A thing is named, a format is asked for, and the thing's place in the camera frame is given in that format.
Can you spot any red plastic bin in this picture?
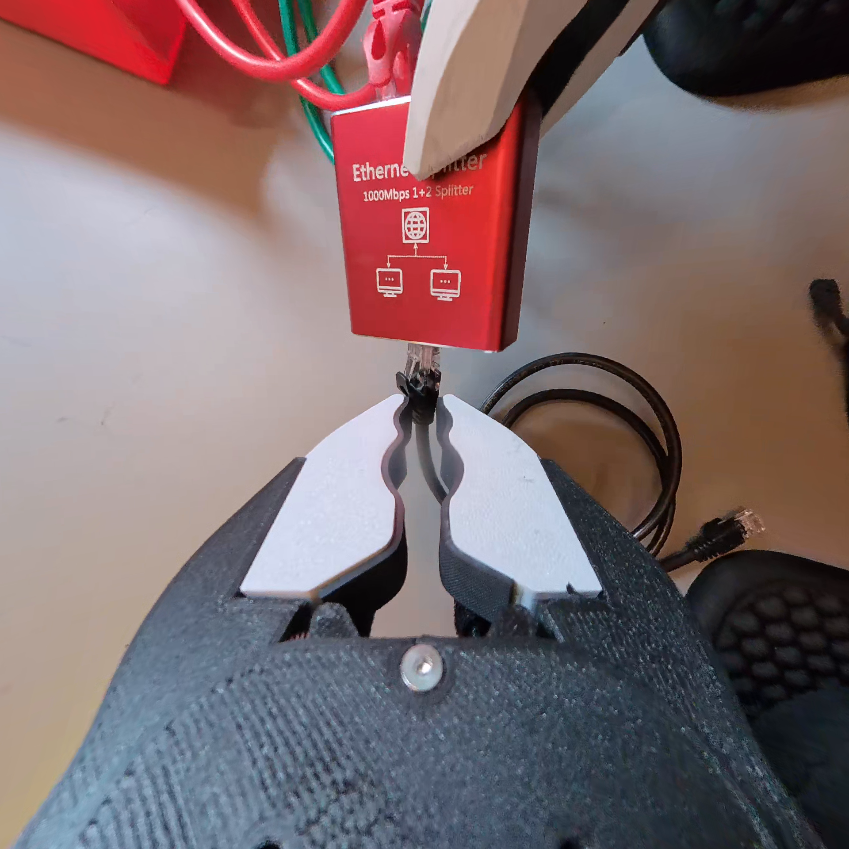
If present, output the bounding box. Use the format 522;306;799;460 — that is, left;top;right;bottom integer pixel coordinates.
0;0;188;86

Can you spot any red ethernet cable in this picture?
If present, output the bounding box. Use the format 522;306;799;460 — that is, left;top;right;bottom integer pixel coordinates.
174;0;425;110

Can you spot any green ethernet cable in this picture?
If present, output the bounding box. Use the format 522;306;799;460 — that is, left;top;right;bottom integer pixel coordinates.
277;0;347;164

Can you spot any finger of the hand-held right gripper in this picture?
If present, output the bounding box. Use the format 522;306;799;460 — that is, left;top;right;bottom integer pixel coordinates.
402;0;586;181
539;0;665;135

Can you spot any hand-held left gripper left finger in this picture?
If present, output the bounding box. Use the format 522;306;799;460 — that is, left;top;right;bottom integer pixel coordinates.
239;394;409;638

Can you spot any black ethernet cable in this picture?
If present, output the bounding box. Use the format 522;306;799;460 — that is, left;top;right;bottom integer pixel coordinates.
396;341;767;573

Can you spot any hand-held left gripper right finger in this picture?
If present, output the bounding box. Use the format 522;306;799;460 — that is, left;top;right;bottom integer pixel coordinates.
438;394;604;639

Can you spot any red ethernet splitter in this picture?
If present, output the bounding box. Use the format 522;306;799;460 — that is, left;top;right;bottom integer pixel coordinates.
329;86;541;352

